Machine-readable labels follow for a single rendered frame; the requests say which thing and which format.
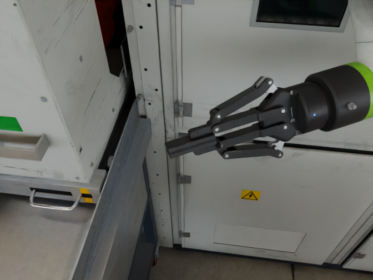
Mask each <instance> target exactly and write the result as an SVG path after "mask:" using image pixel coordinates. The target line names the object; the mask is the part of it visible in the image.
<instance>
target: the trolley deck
mask: <svg viewBox="0 0 373 280"><path fill-rule="evenodd" d="M124 120H125V117H120V120H119V123H118V125H117V129H116V130H115V134H114V136H113V139H112V142H111V144H110V147H109V149H108V152H107V155H108V156H110V155H111V154H112V153H113V150H114V147H115V144H116V142H117V139H118V137H119V134H120V131H121V128H122V126H123V123H124ZM150 135H151V127H150V118H149V119H143V118H140V120H139V123H138V126H137V130H136V133H135V136H134V139H133V142H132V145H131V148H130V151H129V154H128V158H127V161H126V164H125V167H124V170H123V173H122V176H121V179H120V182H119V186H118V189H117V192H116V194H115V198H114V201H113V204H112V207H111V210H110V214H109V217H108V220H107V223H106V225H105V229H104V232H103V235H102V239H101V241H100V244H99V248H98V251H97V254H96V257H95V260H94V263H93V267H92V270H91V272H90V275H89V279H88V280H110V279H111V277H112V273H113V269H114V265H115V262H116V259H117V255H118V251H119V247H120V244H121V241H122V237H123V233H124V229H125V225H126V223H127V219H128V215H129V211H130V208H131V205H132V201H133V197H134V194H135V189H136V187H137V183H138V179H139V175H140V171H141V168H142V165H143V161H144V157H145V154H146V151H147V147H148V143H149V140H150ZM29 199H30V196H25V195H19V194H9V193H0V280H66V279H67V277H68V273H69V271H70V268H71V265H72V263H73V260H74V257H75V254H76V252H77V249H78V246H79V243H80V240H81V238H82V235H83V232H84V230H85V227H86V224H87V222H88V219H89V216H90V213H91V211H92V208H93V205H94V203H87V202H85V203H82V202H79V204H78V205H77V206H76V208H75V209H73V210H72V211H61V210H55V209H46V208H38V207H33V206H31V205H30V203H29ZM33 202H34V203H39V204H47V205H52V206H62V207H71V206H72V205H73V204H74V203H75V201H68V200H62V199H53V198H43V197H34V201H33Z"/></svg>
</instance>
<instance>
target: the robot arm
mask: <svg viewBox="0 0 373 280"><path fill-rule="evenodd" d="M348 4H349V10H350V16H351V20H352V26H353V30H354V37H355V48H356V60H355V61H354V62H351V63H347V64H343V65H341V66H337V67H334V68H330V69H327V70H324V71H321V72H317V73H313V74H311V75H309V76H307V78H306V79H305V81H304V82H303V83H299V84H296V85H293V86H290V87H286V88H281V87H276V86H275V85H274V84H273V79H271V78H268V77H264V76H261V77H260V78H259V79H258V80H257V81H256V82H255V83H254V84H253V85H252V86H251V87H249V88H248V89H246V90H244V91H242V92H241V93H239V94H237V95H236V96H234V97H232V98H230V99H229V100H227V101H225V102H223V103H222V104H220V105H218V106H216V107H214V108H213V109H211V110H210V112H209V114H210V120H208V121H207V123H206V124H204V125H202V126H198V127H195V128H191V129H190V130H188V136H184V137H181V138H177V139H174V140H172V141H168V142H165V146H166V149H167V152H168V155H169V157H170V158H175V157H178V156H181V155H184V154H187V153H190V152H193V153H194V154H195V155H201V154H204V153H208V152H211V151H218V153H219V154H220V155H221V156H222V157H223V158H224V159H236V158H248V157H260V156H272V157H275V158H281V157H282V156H283V152H282V151H281V149H282V147H283V145H284V143H285V142H287V141H289V140H291V139H292V138H293V137H294V136H297V135H300V134H305V133H308V132H311V131H314V130H317V129H319V130H321V131H324V132H330V131H333V130H335V129H338V128H341V127H344V126H348V125H350V124H354V123H357V122H360V121H363V120H366V119H369V118H372V117H373V0H348ZM263 94H264V95H266V94H268V95H267V96H266V97H265V98H264V100H263V101H262V102H261V103H260V104H259V106H257V107H253V108H250V109H249V110H247V111H243V112H240V113H237V114H233V115H231V116H228V115H230V114H231V113H233V112H235V111H237V110H238V109H240V108H242V107H243V106H245V105H247V104H249V103H250V102H252V101H254V100H256V99H257V98H259V97H261V96H262V95H263ZM256 121H259V122H258V123H254V124H252V126H249V127H246V128H242V129H239V130H237V131H233V132H230V133H227V134H223V135H221V136H217V137H216V136H215V134H214V133H220V132H223V131H227V130H229V129H233V128H236V127H240V126H243V125H246V124H249V123H252V122H256ZM266 136H269V137H271V138H275V139H276V140H275V141H271V142H268V144H263V143H260V144H246V145H238V146H235V145H237V144H240V143H243V142H246V141H250V140H252V139H256V138H259V137H266Z"/></svg>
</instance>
